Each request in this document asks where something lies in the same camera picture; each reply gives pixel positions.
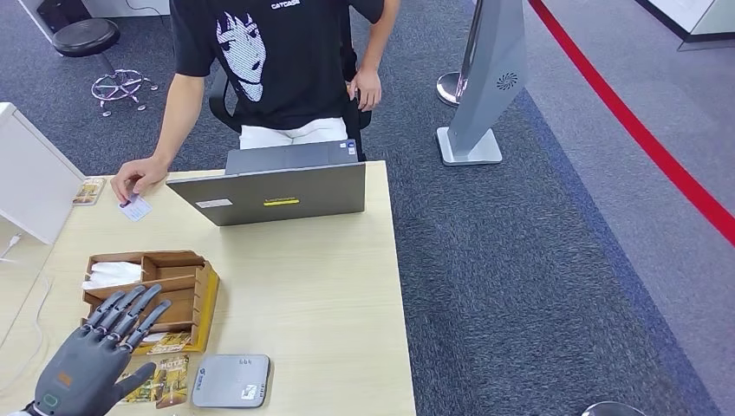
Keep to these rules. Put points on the wooden desk organizer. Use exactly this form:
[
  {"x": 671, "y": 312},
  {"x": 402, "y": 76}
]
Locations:
[{"x": 178, "y": 275}]

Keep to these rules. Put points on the grey card reader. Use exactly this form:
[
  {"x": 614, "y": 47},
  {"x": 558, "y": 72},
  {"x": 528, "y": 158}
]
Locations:
[{"x": 229, "y": 382}]

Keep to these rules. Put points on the white ID card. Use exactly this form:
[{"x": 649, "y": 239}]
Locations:
[{"x": 139, "y": 210}]

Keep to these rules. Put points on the white blank card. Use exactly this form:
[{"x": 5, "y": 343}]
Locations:
[{"x": 152, "y": 336}]

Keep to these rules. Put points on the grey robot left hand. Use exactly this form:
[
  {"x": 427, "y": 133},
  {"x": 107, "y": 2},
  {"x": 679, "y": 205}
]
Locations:
[{"x": 80, "y": 373}]

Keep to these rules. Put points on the person's left forearm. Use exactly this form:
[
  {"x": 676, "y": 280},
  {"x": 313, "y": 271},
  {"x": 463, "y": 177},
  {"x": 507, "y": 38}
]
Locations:
[{"x": 382, "y": 34}]

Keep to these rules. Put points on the person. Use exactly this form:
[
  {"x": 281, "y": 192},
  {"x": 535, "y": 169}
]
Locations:
[{"x": 287, "y": 69}]

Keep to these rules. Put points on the white counter with black base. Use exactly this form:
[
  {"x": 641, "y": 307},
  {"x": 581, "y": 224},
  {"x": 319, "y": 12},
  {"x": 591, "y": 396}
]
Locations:
[{"x": 712, "y": 17}]

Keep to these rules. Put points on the person's right hand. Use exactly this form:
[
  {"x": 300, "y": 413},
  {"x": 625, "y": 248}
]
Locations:
[{"x": 138, "y": 178}]

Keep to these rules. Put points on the grey laptop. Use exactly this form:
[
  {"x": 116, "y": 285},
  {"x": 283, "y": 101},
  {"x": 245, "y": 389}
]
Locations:
[{"x": 287, "y": 195}]

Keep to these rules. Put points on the black computer case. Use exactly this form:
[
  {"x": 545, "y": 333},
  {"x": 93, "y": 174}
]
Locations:
[{"x": 60, "y": 10}]

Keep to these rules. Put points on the black office chair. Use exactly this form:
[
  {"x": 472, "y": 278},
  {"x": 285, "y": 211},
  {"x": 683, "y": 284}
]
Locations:
[{"x": 221, "y": 109}]

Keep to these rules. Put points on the chrome stanchion base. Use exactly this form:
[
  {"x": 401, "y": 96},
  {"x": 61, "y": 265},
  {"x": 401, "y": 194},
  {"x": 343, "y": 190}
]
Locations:
[{"x": 447, "y": 90}]

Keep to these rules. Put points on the person's right forearm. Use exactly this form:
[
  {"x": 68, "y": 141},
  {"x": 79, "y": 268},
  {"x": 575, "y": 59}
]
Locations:
[{"x": 181, "y": 120}]

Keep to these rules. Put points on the grey kiosk stand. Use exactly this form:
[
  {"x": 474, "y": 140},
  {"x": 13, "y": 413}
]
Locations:
[{"x": 488, "y": 86}]

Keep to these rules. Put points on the white cabinet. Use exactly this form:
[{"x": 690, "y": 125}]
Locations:
[{"x": 29, "y": 172}]

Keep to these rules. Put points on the person's left hand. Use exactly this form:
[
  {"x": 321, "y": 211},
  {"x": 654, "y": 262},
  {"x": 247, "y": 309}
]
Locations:
[{"x": 366, "y": 89}]

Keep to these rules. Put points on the black round stool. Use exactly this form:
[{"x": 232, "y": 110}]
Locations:
[{"x": 86, "y": 35}]

